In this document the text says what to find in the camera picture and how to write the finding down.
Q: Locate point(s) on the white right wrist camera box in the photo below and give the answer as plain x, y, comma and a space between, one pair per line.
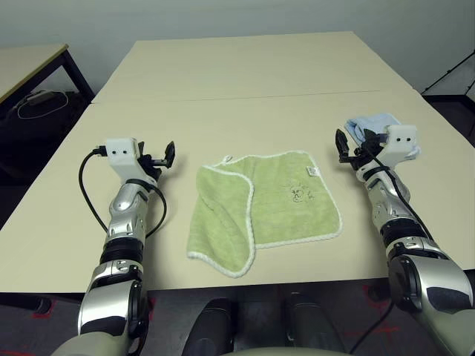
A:
402, 141

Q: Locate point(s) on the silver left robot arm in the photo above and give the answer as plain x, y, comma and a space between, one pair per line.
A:
126, 207

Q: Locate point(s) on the green towel with white trim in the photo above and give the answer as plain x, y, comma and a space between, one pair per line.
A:
289, 219

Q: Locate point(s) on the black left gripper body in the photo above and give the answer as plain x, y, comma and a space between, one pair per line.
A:
152, 167

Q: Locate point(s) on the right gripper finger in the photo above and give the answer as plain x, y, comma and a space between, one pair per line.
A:
343, 144
373, 137

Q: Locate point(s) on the beige side table black frame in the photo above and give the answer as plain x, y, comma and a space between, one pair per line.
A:
26, 63

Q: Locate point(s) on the black framed glass cabinet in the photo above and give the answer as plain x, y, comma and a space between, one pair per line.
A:
452, 111

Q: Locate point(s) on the dark grey robot left leg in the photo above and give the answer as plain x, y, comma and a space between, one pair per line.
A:
211, 326

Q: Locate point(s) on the black table foot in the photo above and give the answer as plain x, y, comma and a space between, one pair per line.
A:
376, 293
44, 305

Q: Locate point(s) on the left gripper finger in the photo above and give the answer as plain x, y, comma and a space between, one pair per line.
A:
170, 155
141, 148

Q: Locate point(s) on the beige robot torso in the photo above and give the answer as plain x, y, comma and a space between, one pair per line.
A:
282, 352

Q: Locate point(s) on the white power adapter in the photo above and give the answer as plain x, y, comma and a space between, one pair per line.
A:
39, 96

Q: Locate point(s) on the dark grey robot leg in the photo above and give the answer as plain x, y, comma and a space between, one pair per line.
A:
211, 326
311, 326

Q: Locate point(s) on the folded light blue towel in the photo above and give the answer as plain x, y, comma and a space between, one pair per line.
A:
371, 122

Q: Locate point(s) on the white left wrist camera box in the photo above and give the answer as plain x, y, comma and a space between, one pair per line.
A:
120, 152

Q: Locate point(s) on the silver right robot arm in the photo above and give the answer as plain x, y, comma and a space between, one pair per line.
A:
419, 282

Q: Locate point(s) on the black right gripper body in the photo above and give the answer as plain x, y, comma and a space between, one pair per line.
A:
365, 154

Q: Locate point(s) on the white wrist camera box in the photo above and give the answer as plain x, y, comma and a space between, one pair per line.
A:
402, 141
120, 152

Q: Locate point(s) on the dark grey robot right leg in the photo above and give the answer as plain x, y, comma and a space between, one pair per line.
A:
311, 326

